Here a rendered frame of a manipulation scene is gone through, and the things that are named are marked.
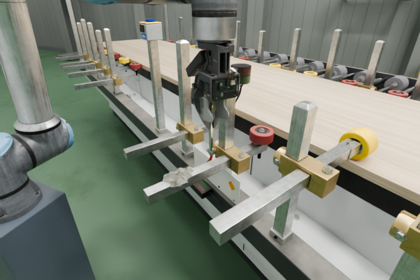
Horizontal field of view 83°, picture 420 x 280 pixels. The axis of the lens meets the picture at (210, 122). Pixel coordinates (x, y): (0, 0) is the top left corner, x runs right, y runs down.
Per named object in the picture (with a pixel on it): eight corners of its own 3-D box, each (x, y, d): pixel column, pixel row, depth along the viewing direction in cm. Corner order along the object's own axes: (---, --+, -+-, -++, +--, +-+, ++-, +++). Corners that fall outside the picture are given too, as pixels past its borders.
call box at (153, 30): (147, 42, 97) (145, 22, 94) (141, 40, 102) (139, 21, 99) (163, 41, 101) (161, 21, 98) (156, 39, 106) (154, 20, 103)
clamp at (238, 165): (237, 175, 71) (238, 161, 69) (211, 155, 81) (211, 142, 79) (250, 168, 74) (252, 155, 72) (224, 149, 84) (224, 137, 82)
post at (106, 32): (116, 98, 174) (104, 28, 153) (115, 97, 177) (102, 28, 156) (121, 97, 176) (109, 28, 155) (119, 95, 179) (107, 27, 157)
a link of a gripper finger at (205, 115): (207, 139, 55) (207, 102, 51) (196, 129, 59) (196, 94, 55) (219, 136, 56) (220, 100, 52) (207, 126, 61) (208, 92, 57)
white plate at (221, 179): (237, 207, 76) (239, 182, 71) (194, 167, 95) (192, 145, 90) (239, 206, 76) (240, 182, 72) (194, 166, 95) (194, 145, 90)
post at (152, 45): (159, 134, 119) (149, 40, 99) (155, 130, 122) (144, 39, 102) (167, 132, 121) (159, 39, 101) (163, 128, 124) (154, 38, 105)
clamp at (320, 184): (320, 200, 48) (325, 181, 46) (269, 168, 58) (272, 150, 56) (336, 188, 52) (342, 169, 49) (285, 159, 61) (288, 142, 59)
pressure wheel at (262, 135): (259, 167, 79) (262, 137, 74) (242, 156, 84) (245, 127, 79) (275, 159, 83) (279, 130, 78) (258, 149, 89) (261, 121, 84)
